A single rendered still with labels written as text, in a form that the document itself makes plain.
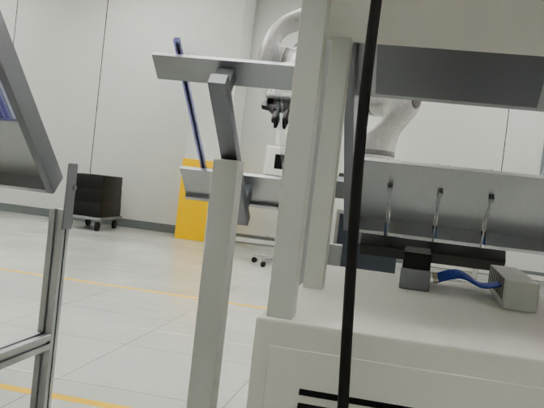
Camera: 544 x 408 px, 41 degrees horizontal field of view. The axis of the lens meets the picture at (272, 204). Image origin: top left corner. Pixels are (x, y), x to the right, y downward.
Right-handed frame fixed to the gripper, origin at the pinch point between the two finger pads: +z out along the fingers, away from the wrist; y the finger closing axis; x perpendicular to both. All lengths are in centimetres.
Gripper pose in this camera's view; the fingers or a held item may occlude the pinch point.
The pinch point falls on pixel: (281, 118)
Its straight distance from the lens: 173.2
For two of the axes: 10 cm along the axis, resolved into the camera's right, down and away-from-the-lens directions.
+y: 9.7, 1.2, -1.9
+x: 0.3, 7.7, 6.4
